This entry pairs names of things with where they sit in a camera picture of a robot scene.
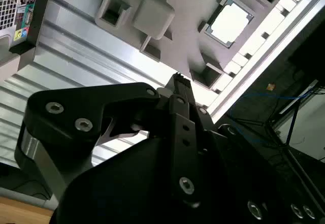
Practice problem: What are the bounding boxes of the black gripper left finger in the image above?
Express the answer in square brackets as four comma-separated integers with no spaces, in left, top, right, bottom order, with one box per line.
[14,73,198,207]

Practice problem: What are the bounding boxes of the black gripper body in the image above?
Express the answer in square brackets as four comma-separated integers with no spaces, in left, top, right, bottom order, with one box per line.
[49,135,325,224]

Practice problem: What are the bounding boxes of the silver square CPU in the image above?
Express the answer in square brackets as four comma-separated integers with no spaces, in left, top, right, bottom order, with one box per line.
[204,0,255,49]

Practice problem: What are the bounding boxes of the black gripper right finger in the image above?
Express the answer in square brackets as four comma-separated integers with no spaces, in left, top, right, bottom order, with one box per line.
[189,80,301,205]

